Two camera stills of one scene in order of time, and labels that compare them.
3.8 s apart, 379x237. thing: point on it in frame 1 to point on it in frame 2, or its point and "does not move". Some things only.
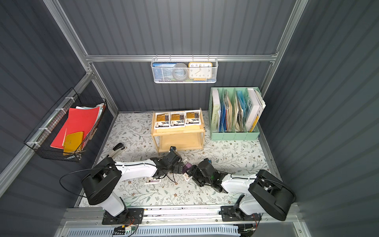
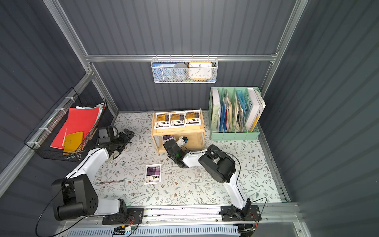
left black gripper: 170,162 to 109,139
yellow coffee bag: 177,119 does not move
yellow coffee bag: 192,118 does not move
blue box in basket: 163,70 does not move
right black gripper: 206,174 to 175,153
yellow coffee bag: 162,120 does not move
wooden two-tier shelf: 183,138 does not move
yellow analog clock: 200,70 does not move
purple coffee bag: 186,166 to 165,138
